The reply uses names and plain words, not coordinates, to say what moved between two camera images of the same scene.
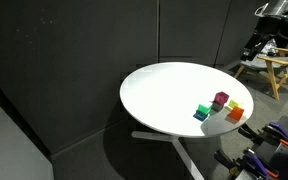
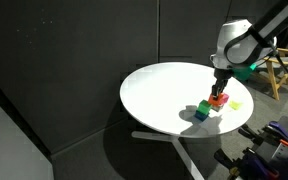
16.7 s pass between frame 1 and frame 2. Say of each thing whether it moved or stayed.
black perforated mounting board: stayed
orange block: moved
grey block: stayed
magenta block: stayed
